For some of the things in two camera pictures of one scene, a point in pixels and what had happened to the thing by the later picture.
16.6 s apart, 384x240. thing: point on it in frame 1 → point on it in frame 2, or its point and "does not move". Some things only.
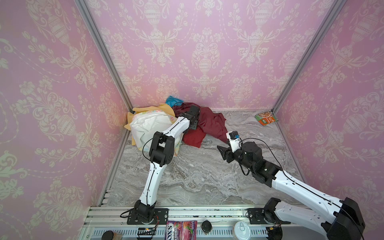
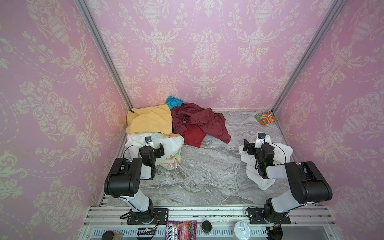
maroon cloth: x=212 y=123 does not move
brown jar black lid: x=111 y=235 does not move
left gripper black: x=194 y=124 → x=158 y=154
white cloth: x=143 y=125 → x=282 y=154
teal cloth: x=173 y=102 does not move
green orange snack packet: x=266 y=117 does not move
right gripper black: x=229 y=153 → x=251 y=148
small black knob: x=206 y=226 does not move
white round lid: x=242 y=231 does not move
